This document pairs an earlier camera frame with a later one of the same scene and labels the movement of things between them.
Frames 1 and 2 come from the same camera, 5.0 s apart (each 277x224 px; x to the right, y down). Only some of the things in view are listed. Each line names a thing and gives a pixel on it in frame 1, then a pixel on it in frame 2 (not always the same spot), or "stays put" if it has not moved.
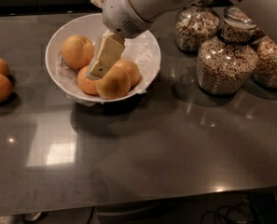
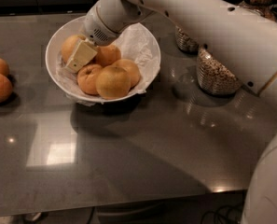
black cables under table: x=241 y=213 stays put
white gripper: x=118 y=12 -> x=96 y=29
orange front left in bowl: x=88 y=84 stays put
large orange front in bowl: x=115 y=84 stays put
